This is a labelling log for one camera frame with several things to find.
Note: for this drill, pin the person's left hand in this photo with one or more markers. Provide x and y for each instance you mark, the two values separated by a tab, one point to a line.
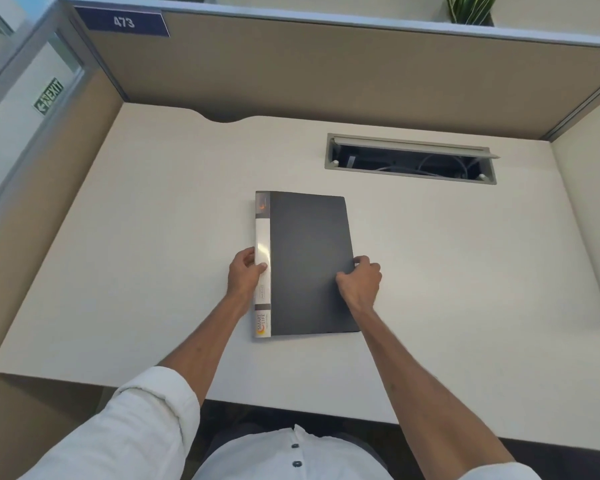
241	277

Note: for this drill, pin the blue number plate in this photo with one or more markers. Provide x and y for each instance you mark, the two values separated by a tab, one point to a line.
122	22

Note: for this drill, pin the person's right hand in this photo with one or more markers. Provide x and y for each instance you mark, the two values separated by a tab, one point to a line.
362	287

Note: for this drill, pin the beige cubicle partition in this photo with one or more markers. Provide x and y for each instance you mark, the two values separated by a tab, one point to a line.
330	69

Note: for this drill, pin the person's right fingers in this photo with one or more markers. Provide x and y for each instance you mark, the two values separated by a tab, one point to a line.
362	262

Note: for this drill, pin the dark grey display folder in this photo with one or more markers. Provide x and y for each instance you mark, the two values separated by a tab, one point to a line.
307	264

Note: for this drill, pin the white shirt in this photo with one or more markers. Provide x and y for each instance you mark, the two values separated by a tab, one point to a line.
180	434

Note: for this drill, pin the green exit sign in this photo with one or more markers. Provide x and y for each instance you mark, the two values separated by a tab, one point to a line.
49	96

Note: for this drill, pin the person's left thumb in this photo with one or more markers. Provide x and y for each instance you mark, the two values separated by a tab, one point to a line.
260	268

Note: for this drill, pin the person's left forearm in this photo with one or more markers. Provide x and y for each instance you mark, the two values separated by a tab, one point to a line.
200	339

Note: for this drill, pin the person's right forearm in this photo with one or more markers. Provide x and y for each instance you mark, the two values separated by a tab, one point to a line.
425	394

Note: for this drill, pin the green potted plant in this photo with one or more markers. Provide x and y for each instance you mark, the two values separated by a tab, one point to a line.
470	8

